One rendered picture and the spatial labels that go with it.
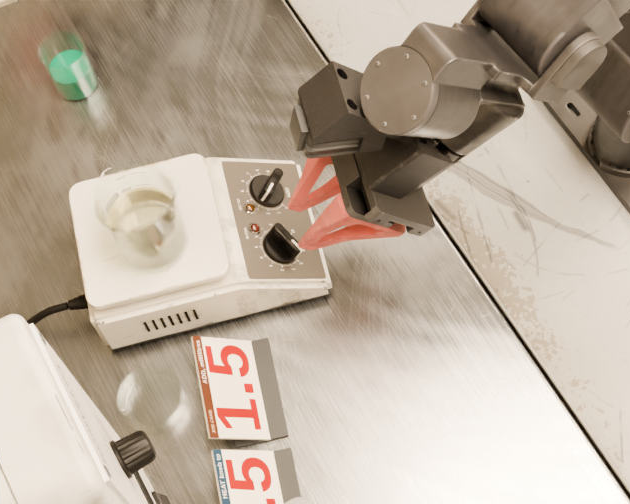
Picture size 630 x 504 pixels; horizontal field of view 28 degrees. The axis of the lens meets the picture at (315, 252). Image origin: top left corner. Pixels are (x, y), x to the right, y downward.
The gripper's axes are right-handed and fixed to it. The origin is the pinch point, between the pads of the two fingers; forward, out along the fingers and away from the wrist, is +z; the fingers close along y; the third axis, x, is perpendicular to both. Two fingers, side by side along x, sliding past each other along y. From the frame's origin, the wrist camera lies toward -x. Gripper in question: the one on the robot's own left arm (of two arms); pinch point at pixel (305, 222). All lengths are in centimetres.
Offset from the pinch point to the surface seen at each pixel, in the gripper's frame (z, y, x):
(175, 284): 11.5, 0.0, -3.8
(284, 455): 13.2, 13.5, 5.7
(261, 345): 12.9, 3.5, 5.9
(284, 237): 5.7, -2.8, 4.0
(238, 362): 13.8, 5.0, 3.6
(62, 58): 20.1, -29.2, -3.6
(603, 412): -6.5, 16.8, 22.7
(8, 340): -21, 26, -44
